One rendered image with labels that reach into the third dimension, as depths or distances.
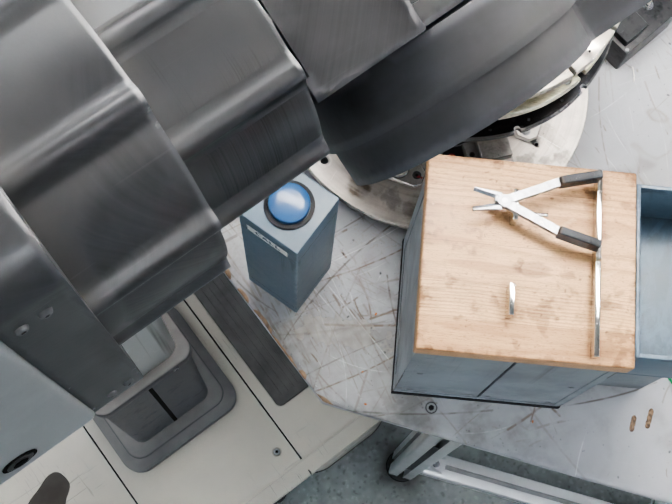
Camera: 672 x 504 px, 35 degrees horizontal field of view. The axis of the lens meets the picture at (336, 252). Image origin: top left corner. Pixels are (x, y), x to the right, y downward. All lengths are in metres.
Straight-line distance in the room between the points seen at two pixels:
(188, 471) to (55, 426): 1.50
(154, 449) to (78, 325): 1.52
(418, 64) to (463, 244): 0.75
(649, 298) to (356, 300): 0.35
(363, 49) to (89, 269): 0.08
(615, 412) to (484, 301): 0.35
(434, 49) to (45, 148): 0.10
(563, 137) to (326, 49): 1.12
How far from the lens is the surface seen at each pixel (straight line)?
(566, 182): 1.01
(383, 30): 0.25
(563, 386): 1.14
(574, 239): 1.00
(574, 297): 1.01
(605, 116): 1.40
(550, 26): 0.28
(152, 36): 0.23
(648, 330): 1.11
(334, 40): 0.24
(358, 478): 2.02
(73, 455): 1.80
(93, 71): 0.22
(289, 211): 1.02
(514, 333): 0.99
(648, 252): 1.13
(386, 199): 1.29
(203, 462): 1.77
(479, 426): 1.26
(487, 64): 0.26
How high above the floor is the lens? 2.01
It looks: 74 degrees down
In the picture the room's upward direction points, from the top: 8 degrees clockwise
